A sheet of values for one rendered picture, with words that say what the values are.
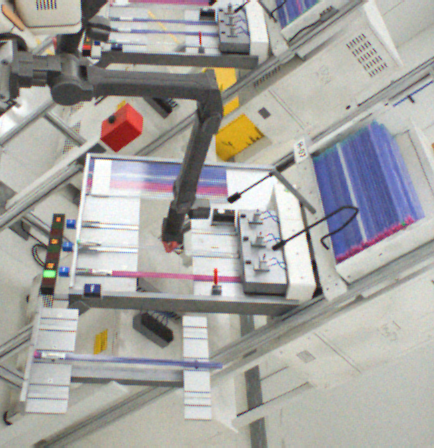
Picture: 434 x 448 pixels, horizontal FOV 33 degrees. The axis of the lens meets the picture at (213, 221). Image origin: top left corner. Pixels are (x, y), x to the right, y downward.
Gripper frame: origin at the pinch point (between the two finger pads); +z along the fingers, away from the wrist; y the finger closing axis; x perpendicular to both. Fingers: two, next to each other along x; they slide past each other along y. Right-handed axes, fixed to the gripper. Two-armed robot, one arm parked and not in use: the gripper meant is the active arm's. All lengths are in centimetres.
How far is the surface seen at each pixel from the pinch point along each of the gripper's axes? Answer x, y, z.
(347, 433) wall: -114, 24, 138
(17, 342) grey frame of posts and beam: 44, -25, 24
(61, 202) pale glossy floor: 40, 114, 87
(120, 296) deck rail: 14.6, -20.8, 1.9
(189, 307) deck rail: -7.0, -21.0, 3.6
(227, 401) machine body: -34, -10, 68
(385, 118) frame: -70, 38, -38
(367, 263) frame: -55, -23, -26
